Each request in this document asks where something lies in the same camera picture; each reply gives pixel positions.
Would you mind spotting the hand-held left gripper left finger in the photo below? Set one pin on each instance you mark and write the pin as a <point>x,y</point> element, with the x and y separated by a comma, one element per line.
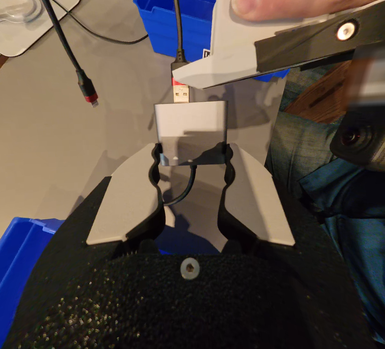
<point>126,204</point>

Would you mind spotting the grey usb hub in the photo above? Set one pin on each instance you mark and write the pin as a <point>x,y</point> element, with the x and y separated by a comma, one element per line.
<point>192,126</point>

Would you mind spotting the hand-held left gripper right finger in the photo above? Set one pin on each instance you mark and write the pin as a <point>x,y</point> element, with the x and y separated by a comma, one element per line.
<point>258,204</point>

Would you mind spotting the white monitor stand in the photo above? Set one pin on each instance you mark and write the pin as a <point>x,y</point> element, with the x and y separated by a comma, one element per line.
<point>18,33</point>

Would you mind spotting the blue plastic bin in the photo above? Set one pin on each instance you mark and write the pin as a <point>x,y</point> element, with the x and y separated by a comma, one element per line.
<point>21,249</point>
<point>159,21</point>

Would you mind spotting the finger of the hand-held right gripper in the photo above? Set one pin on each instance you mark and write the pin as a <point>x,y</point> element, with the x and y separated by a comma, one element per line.
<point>228,54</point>

